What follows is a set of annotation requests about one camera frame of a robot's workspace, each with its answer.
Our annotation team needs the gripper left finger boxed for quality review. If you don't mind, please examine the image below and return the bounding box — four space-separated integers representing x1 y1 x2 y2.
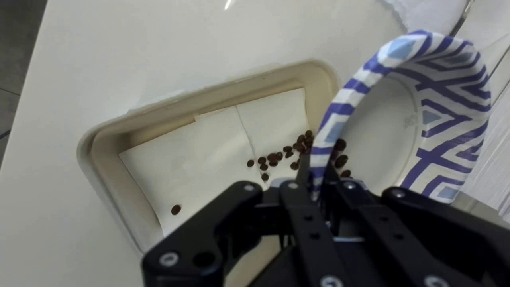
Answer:
141 153 353 287

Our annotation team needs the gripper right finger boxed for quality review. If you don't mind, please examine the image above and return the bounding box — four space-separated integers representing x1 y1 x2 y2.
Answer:
324 161 510 287

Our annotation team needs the blue and white paper bowl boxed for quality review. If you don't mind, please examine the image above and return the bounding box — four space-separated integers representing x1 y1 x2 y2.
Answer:
309 30 493 204

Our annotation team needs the white paper sheet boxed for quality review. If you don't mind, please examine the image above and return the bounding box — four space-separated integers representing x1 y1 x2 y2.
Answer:
119 88 316 240

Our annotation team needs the heap of coffee beans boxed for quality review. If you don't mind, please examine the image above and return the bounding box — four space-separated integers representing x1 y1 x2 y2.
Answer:
246 130 353 182

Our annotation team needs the cream plastic tray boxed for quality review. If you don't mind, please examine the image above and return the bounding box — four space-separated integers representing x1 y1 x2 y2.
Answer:
76 60 344 256

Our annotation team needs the white paper towel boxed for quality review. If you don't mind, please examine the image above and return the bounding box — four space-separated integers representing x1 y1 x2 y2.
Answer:
379 0 471 35

